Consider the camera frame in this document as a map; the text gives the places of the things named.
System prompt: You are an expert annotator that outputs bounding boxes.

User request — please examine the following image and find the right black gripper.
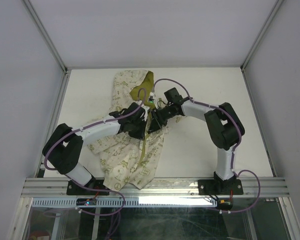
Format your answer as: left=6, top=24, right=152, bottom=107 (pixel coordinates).
left=147, top=104, right=175, bottom=134

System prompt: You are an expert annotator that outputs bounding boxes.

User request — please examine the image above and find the cream green printed jacket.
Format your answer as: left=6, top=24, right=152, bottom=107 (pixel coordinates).
left=88, top=69, right=169, bottom=191

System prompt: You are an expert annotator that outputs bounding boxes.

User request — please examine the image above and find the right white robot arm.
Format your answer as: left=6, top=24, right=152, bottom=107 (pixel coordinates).
left=148, top=88, right=245, bottom=194

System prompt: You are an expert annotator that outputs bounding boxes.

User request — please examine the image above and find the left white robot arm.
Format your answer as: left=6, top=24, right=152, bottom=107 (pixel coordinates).
left=42, top=102, right=149, bottom=195

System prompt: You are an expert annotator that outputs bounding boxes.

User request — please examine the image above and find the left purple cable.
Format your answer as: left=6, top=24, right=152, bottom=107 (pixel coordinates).
left=43, top=87, right=127, bottom=240

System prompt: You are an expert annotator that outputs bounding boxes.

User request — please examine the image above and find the purple cable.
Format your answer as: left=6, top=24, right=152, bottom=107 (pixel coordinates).
left=152, top=78, right=262, bottom=215
left=43, top=87, right=127, bottom=240

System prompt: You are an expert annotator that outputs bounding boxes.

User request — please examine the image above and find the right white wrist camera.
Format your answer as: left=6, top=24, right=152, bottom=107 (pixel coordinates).
left=147, top=92, right=156, bottom=106

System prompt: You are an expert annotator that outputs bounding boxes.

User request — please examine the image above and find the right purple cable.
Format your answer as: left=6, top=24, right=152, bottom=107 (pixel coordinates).
left=152, top=78, right=262, bottom=215

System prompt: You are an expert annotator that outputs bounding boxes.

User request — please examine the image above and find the slotted grey cable duct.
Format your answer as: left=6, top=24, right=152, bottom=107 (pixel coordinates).
left=32, top=196, right=217, bottom=208

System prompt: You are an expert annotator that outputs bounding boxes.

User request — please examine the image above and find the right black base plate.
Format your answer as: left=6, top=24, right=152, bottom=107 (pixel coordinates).
left=198, top=179, right=244, bottom=196

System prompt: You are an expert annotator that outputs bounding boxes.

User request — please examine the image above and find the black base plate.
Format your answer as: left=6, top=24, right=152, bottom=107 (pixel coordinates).
left=66, top=178, right=110, bottom=196
left=198, top=179, right=244, bottom=196

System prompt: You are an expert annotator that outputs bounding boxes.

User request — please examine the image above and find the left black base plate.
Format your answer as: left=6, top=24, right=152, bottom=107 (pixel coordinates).
left=66, top=178, right=110, bottom=196

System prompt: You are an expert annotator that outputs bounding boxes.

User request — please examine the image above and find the aluminium mounting rail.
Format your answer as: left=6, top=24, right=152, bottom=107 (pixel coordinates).
left=21, top=176, right=290, bottom=198

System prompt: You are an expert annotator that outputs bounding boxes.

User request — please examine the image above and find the left aluminium frame post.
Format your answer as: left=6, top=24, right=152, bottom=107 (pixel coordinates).
left=21, top=0, right=68, bottom=74

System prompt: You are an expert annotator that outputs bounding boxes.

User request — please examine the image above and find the aluminium frame post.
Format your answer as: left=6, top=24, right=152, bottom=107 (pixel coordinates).
left=240, top=0, right=286, bottom=72
left=21, top=0, right=68, bottom=74

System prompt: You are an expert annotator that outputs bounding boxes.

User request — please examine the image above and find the right aluminium frame post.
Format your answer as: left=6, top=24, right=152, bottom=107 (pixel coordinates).
left=240, top=0, right=286, bottom=72

